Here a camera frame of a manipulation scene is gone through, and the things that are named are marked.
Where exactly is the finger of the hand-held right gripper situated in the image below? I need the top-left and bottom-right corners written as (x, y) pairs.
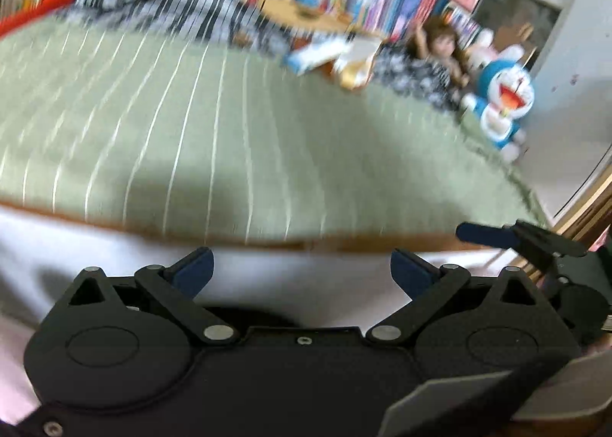
top-left (456, 221), bottom-right (590, 260)

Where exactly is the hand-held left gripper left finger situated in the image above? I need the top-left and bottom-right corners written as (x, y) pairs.
top-left (48, 247), bottom-right (241, 347)

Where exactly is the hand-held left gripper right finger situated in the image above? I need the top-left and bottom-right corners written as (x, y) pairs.
top-left (366, 249), bottom-right (562, 347)

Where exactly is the white orange paper carton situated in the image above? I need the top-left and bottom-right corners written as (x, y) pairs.
top-left (332, 38), bottom-right (383, 91)

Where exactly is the white paper bag blue print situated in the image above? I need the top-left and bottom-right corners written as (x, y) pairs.
top-left (284, 38), bottom-right (352, 75)

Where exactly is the blue cat plush toy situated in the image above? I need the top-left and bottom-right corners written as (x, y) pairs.
top-left (459, 45), bottom-right (536, 163)

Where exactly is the pink rabbit plush toy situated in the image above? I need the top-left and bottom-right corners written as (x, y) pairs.
top-left (461, 28), bottom-right (500, 74)

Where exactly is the brown cardboard box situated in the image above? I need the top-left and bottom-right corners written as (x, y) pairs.
top-left (495, 22), bottom-right (543, 62)

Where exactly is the brown-haired doll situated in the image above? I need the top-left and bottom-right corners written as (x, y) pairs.
top-left (406, 16), bottom-right (474, 103)

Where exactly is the black white plaid blanket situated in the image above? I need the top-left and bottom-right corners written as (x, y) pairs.
top-left (67, 0), bottom-right (462, 113)

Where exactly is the wooden drawer organiser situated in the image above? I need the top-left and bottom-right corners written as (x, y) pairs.
top-left (260, 0), bottom-right (383, 41)

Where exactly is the light wooden frame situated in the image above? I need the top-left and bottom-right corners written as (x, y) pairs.
top-left (550, 174), bottom-right (612, 285)

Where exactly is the red padded bed rail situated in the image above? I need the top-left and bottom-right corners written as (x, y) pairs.
top-left (0, 0), bottom-right (77, 38)

